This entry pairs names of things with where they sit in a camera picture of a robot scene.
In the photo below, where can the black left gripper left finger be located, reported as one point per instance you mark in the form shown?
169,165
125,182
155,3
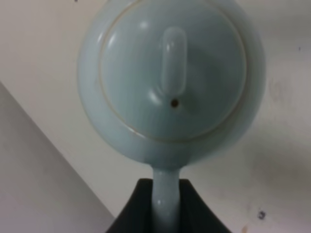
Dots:
131,213

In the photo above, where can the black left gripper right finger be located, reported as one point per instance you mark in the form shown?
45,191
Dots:
195,215

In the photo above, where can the light blue porcelain teapot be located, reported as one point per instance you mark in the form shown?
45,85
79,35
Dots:
167,83

